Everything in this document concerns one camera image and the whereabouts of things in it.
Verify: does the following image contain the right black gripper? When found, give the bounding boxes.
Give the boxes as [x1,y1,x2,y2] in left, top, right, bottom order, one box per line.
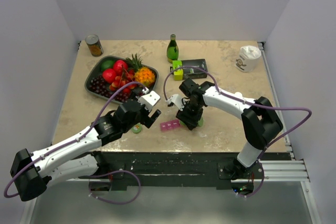
[176,100,203,130]

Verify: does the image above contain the black and green box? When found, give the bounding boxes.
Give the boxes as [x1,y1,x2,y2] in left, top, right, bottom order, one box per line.
[170,59,208,81]

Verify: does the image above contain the green bottle screw cap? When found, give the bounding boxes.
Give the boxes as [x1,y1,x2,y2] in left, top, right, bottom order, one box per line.
[132,123,142,134]

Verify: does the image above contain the green glass bottle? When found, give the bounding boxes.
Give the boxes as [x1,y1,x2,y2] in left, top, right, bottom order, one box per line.
[166,34,179,63]

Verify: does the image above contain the red apple upper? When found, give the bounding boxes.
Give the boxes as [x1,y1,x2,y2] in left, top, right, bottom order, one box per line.
[113,60,128,76]

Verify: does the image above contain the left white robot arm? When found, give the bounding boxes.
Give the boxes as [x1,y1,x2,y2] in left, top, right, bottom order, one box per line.
[8,97,161,201]

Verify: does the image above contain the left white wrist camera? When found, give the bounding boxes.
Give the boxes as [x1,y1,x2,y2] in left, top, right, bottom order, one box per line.
[138,91,161,112]

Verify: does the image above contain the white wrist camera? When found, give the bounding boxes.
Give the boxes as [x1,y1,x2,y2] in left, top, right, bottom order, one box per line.
[166,94,184,111]
[138,91,161,112]

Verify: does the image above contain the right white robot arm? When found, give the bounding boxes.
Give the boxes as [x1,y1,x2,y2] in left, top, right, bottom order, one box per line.
[167,79,283,178]

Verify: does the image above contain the white toilet paper roll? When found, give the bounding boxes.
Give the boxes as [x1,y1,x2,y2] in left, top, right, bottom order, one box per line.
[234,46,261,72]

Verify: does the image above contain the pink weekly pill organizer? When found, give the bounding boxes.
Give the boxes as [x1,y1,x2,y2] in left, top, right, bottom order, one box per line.
[160,119,184,132]

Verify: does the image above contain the small white bottle cap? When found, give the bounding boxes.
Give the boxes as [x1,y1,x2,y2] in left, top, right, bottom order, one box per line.
[235,92,243,99]

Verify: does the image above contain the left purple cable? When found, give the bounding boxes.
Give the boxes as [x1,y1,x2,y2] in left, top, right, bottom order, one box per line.
[3,81,149,205]

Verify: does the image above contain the dark grey fruit tray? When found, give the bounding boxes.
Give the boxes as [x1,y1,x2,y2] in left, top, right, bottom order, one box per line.
[84,55,159,104]

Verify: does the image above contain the red apple lower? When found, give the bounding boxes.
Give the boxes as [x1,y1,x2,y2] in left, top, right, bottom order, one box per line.
[102,68,117,84]

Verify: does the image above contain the green lidded pill bottle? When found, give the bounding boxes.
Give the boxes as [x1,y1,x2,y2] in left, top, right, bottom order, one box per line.
[179,118,204,127]

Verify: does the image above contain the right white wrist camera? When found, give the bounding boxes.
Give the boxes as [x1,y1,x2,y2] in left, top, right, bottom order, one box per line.
[166,94,184,111]

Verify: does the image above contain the green lime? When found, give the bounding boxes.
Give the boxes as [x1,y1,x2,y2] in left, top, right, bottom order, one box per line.
[100,60,115,72]

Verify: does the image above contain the tin food can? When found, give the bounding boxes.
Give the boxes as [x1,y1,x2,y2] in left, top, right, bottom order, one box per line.
[85,34,103,57]

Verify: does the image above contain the red apple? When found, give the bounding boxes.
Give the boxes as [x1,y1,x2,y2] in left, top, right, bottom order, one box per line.
[113,60,128,76]
[102,68,117,84]

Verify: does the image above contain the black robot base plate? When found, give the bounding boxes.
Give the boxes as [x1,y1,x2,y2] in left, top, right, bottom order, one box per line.
[86,150,266,192]

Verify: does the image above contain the small pineapple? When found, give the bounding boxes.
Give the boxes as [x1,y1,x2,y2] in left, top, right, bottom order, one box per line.
[125,54,143,72]

